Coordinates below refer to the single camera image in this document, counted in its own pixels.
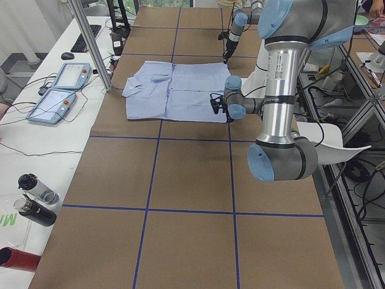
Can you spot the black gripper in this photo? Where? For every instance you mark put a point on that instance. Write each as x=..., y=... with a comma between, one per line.
x=230, y=47

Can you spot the light blue striped shirt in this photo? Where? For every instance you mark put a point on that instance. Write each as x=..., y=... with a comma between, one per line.
x=181, y=92

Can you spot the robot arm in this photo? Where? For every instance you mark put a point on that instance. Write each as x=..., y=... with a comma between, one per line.
x=243, y=13
x=287, y=29

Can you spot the white curved plastic sheet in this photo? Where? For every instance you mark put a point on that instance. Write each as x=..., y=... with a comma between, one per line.
x=331, y=149

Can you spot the green bowl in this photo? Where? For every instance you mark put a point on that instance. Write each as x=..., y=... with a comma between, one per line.
x=360, y=23

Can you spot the upper teach pendant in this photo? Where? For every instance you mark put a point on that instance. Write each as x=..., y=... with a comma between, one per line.
x=72, y=76

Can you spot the teach pendant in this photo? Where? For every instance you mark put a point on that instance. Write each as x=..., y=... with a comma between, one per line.
x=52, y=106
x=72, y=76

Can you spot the black computer mouse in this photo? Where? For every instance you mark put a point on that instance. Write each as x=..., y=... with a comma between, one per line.
x=67, y=56

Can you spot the lower teach pendant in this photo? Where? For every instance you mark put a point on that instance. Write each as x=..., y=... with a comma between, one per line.
x=52, y=106

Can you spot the clear water bottle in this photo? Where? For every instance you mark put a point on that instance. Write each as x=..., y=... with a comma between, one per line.
x=29, y=183

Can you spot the black water bottle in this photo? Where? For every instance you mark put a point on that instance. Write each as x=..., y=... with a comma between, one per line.
x=35, y=212

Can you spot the red bottle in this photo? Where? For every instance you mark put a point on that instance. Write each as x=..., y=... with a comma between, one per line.
x=19, y=260

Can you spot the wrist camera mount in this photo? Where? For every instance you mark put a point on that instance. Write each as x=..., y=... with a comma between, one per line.
x=217, y=102
x=223, y=35

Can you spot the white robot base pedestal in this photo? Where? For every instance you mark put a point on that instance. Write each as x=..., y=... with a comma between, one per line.
x=254, y=85

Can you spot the aluminium frame post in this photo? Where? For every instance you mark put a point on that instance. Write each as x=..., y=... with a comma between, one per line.
x=84, y=26

